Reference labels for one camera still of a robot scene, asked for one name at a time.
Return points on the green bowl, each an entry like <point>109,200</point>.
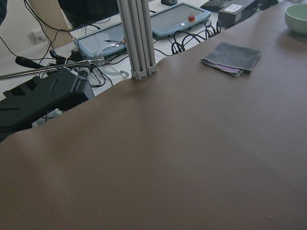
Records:
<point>296,18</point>

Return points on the blue teach pendant tablet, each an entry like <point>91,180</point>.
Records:
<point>180,17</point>

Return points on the aluminium frame post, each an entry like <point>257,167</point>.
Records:
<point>136,23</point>

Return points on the black plastic bracket part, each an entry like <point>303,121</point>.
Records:
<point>30,101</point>

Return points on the grey folded cloth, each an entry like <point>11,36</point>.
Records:
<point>232,59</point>

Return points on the black keyboard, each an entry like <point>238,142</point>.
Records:
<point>215,5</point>

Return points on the black computer mouse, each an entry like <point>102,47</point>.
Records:
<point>169,2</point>

